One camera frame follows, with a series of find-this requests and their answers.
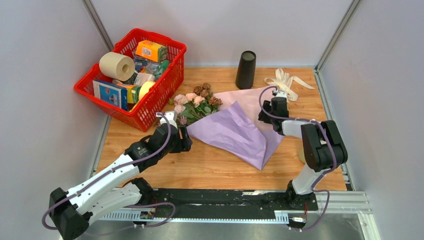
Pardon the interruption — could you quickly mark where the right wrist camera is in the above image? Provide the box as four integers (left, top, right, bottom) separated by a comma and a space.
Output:
272, 89, 288, 99

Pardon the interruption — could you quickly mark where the black tapered vase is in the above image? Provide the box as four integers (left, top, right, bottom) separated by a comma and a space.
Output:
235, 50, 257, 90

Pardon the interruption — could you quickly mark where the orange and green box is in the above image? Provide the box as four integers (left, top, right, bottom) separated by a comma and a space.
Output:
135, 40, 168, 63

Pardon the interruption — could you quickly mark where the beige toilet paper roll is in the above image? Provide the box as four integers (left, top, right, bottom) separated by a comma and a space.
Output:
99, 52, 135, 82

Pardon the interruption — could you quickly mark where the green and yellow box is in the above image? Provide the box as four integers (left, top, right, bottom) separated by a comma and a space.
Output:
117, 83, 141, 104

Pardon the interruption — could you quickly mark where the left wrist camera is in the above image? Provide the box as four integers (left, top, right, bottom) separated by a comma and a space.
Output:
159, 110, 178, 128

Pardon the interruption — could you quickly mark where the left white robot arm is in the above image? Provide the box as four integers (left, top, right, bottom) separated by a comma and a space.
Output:
41, 123, 193, 240

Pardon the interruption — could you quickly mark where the pink wrapped packet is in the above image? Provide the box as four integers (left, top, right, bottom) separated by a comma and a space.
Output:
133, 72, 156, 86

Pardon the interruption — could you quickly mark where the purple flower bouquet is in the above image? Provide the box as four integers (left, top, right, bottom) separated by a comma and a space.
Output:
168, 82, 223, 126

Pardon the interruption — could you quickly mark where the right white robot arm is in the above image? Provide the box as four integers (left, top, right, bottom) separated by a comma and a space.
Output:
258, 96, 348, 210

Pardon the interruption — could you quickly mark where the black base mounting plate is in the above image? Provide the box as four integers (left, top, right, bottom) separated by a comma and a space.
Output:
137, 188, 318, 220

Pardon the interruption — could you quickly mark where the red plastic shopping basket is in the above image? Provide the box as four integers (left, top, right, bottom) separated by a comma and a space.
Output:
74, 28, 187, 132

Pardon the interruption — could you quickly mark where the cream ribbon with gold print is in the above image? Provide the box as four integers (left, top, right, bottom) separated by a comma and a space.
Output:
263, 68, 315, 102

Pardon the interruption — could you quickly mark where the blue and white box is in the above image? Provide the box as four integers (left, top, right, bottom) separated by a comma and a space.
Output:
92, 79, 128, 111

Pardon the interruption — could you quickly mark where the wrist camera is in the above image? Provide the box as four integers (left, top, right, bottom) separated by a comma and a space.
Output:
159, 110, 178, 128
272, 89, 288, 99

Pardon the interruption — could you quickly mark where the aluminium frame rail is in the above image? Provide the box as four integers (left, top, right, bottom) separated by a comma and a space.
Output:
84, 185, 372, 224

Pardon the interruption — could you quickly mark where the pink and purple wrapping paper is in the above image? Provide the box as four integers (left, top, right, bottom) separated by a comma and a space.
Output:
187, 87, 284, 170

